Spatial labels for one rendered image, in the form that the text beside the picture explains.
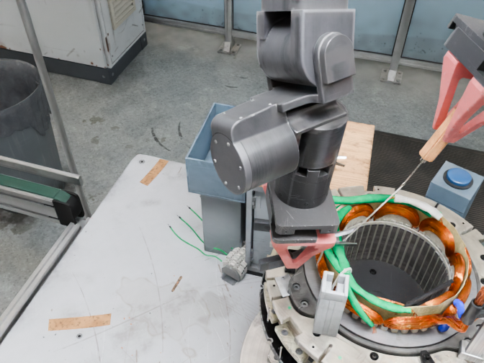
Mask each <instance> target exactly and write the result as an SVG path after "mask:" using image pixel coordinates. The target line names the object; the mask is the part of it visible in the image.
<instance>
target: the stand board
mask: <svg viewBox="0 0 484 363"><path fill-rule="evenodd" d="M374 131H375V126H374V125H368V124H364V123H359V122H350V121H348V122H347V124H346V129H345V132H344V137H343V140H342V143H341V147H340V151H339V156H346V158H337V162H339V163H342V164H344V165H345V167H343V166H338V165H335V169H334V172H333V176H332V180H331V184H330V188H331V190H332V189H336V190H337V191H338V189H339V188H342V187H352V186H364V190H365V191H367V184H368V178H369V167H370V161H371V155H372V144H373V137H374Z"/></svg>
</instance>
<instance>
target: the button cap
mask: <svg viewBox="0 0 484 363"><path fill-rule="evenodd" d="M447 179H448V181H449V182H451V183H452V184H454V185H457V186H461V187H464V186H467V185H469V184H470V182H471V180H472V177H471V175H470V174H469V173H468V172H467V171H465V170H464V169H460V168H453V169H450V170H448V172H447Z"/></svg>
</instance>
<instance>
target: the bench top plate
mask: <svg viewBox="0 0 484 363"><path fill-rule="evenodd" d="M159 159H162V158H156V157H153V156H147V155H142V154H137V155H136V156H135V157H134V158H133V159H132V161H131V162H130V163H129V164H128V166H127V167H126V169H125V170H124V171H123V173H122V174H121V176H120V178H119V179H118V180H117V181H116V183H115V184H114V186H113V187H112V188H111V190H110V191H109V193H108V194H107V196H106V197H105V198H104V200H103V201H102V203H101V204H100V206H98V208H97V210H96V211H95V212H94V214H93V215H92V216H91V218H90V219H89V221H88V222H87V224H86V225H85V226H84V228H83V229H82V231H81V232H80V233H79V235H78V236H77V238H76V239H75V241H74V242H73V243H72V244H71V246H70V248H69V249H68V250H67V252H66V253H65V255H64V256H63V258H62V259H61V260H60V261H59V263H58V265H57V266H56V267H55V268H54V270H53V271H52V273H51V274H50V276H49V277H48V278H47V280H46V281H45V283H44V284H43V286H42V287H41V288H40V290H39V291H38V293H37V294H36V296H35V297H34V298H33V299H32V301H31V303H30V304H29V305H28V306H27V308H26V310H25V311H24V312H23V314H22V315H21V316H20V318H19V320H18V321H17V322H16V323H15V325H14V326H13V328H12V329H11V331H10V332H9V333H8V335H7V336H6V338H5V339H4V340H3V342H2V343H1V345H0V363H239V360H240V354H241V348H242V345H243V340H244V338H245V335H246V333H247V330H248V328H249V326H250V325H251V323H252V321H253V319H254V318H255V317H256V315H257V314H258V312H259V290H261V289H263V288H262V287H261V279H262V277H259V276H255V275H252V274H244V278H243V279H242V280H241V281H240V282H238V281H237V282H236V284H235V285H233V286H232V285H231V284H228V283H227V282H225V281H223V280H222V278H220V277H221V276H222V275H223V273H222V268H223V261H224V260H225V259H226V256H225V255H222V254H215V253H212V252H208V251H205V247H204V243H203V242H201V240H200V239H199V238H198V237H197V235H198V236H199V237H200V238H201V239H202V240H203V241H204V237H203V227H202V221H201V220H200V219H199V218H198V217H197V215H195V214H194V213H193V212H192V211H191V210H190V209H189V208H188V207H187V206H189V207H191V208H192V209H193V210H194V211H195V212H196V213H197V214H198V215H199V216H200V217H201V218H202V207H201V198H200V195H199V194H195V193H191V192H188V186H187V171H186V164H184V163H179V162H175V161H170V160H166V159H163V160H166V161H169V162H168V163H167V164H166V165H165V167H164V168H163V169H162V170H161V172H160V173H159V174H158V175H157V177H156V178H155V179H154V180H153V181H152V182H151V183H150V184H149V185H148V186H146V185H144V184H142V183H140V181H141V180H142V179H143V178H144V176H145V175H146V174H147V173H148V172H149V171H150V170H151V169H152V168H153V167H154V166H155V165H156V163H157V162H158V160H159ZM177 215H178V216H180V217H181V218H182V219H183V220H184V221H186V222H187V223H188V224H189V225H190V226H191V227H192V228H193V229H194V231H195V232H196V233H197V235H196V234H195V233H194V231H193V230H192V229H191V228H190V227H189V226H188V225H187V224H186V223H185V222H184V221H182V220H181V219H180V218H179V217H178V216H177ZM168 224H169V225H170V226H171V227H172V229H173V230H174V232H175V233H176V234H177V235H178V236H179V237H180V238H182V239H183V240H185V241H186V242H188V243H190V244H192V245H193V246H196V247H197V248H199V249H200V250H201V251H202V252H204V253H205V254H207V255H214V256H217V257H218V258H219V259H221V260H222V262H221V261H220V260H218V259H217V258H215V257H213V256H205V255H204V254H202V253H201V252H200V251H199V250H197V249H196V248H194V247H192V246H190V245H189V244H187V243H185V242H183V241H182V240H181V239H179V238H178V237H177V236H176V235H175V234H174V232H173V231H172V230H171V229H170V227H169V225H168ZM109 313H111V322H110V325H108V326H99V327H92V328H79V329H70V330H60V331H48V324H49V319H55V318H75V317H83V316H90V315H103V314H109Z"/></svg>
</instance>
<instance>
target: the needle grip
mask: <svg viewBox="0 0 484 363"><path fill-rule="evenodd" d="M456 108H457V107H455V108H454V109H453V110H452V112H451V113H450V114H449V116H448V117H447V118H446V120H445V121H443V123H442V124H441V125H440V126H439V128H438V129H437V130H436V132H435V133H434V134H433V135H432V136H431V138H430V139H429V140H428V142H427V143H426V144H425V146H424V147H423V148H422V149H421V150H420V151H419V154H420V155H421V157H422V158H423V159H424V160H426V161H428V162H432V161H434V159H435V158H436V157H437V156H438V155H439V154H440V153H441V152H442V150H443V149H444V148H445V147H446V145H447V144H448V143H445V142H444V141H443V140H442V138H443V137H444V134H445V132H446V129H447V127H448V125H449V122H450V120H451V118H452V116H453V114H454V112H455V110H456Z"/></svg>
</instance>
